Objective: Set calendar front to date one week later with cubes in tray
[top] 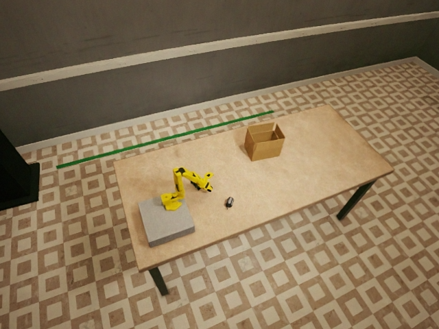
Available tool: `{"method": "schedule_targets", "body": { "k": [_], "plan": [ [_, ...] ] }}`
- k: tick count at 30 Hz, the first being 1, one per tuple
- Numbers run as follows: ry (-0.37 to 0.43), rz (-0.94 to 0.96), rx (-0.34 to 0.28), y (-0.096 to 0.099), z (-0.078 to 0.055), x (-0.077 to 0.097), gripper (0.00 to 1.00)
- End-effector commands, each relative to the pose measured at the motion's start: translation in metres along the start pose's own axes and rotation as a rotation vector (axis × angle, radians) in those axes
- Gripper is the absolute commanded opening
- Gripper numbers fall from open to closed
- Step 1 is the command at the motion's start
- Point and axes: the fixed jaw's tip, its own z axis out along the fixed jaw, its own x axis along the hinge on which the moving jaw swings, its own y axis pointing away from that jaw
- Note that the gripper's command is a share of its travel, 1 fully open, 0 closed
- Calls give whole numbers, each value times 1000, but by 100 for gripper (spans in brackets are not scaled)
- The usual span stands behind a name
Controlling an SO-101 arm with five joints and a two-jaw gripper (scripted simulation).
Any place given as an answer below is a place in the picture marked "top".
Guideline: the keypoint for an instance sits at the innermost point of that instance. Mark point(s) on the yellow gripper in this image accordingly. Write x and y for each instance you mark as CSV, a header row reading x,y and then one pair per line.
x,y
206,184

